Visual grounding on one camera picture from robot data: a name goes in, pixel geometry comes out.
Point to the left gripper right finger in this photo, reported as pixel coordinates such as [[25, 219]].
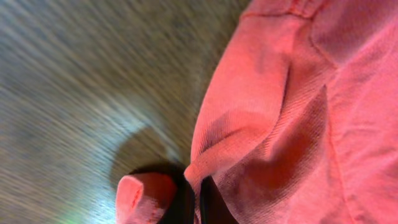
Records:
[[213, 209]]

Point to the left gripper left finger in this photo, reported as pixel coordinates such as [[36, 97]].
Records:
[[182, 207]]

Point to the red printed t-shirt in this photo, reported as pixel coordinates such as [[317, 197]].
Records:
[[299, 123]]

